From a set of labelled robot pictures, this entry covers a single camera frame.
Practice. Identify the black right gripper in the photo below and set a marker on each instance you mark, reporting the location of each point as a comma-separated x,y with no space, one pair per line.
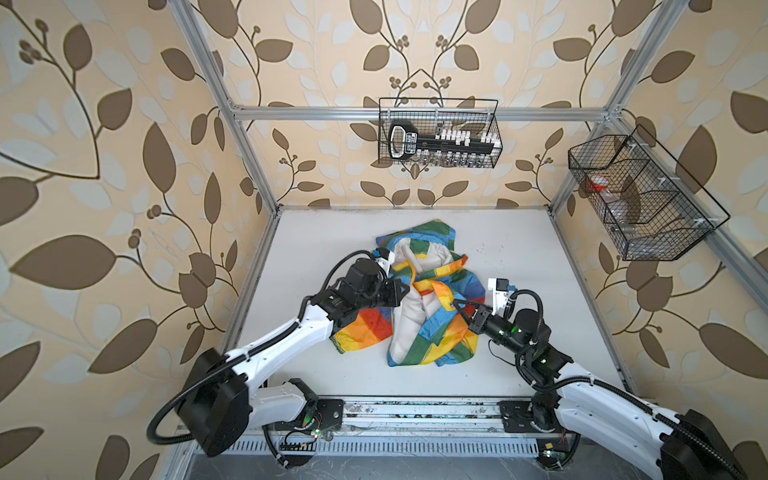
480,317

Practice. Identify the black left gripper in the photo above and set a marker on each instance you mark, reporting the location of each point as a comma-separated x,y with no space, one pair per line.
394,294

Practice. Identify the rainbow coloured jacket white lining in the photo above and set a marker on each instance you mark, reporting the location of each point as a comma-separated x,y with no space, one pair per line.
426,328

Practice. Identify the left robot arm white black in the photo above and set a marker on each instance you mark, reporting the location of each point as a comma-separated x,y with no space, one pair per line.
225,394

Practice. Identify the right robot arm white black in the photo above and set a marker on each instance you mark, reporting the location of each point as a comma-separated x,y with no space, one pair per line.
658,441

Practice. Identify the black white tool in basket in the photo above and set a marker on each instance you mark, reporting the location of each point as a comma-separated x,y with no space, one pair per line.
404,141

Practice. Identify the red lidded clear container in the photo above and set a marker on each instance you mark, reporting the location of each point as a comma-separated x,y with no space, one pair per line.
595,184

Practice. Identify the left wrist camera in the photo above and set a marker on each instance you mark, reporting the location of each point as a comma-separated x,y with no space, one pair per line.
384,258

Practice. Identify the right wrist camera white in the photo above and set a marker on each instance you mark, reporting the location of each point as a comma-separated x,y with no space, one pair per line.
499,290

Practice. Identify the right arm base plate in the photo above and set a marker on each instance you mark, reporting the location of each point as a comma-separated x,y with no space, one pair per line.
526,416

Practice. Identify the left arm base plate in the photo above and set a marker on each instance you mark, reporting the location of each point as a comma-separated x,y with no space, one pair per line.
317,416

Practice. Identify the black wire basket back wall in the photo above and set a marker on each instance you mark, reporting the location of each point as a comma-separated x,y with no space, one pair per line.
475,115

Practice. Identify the black wire basket wall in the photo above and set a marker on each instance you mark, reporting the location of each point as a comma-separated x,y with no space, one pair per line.
656,208
475,115

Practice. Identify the black wire basket right wall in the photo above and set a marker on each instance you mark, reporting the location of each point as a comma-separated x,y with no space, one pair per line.
656,208

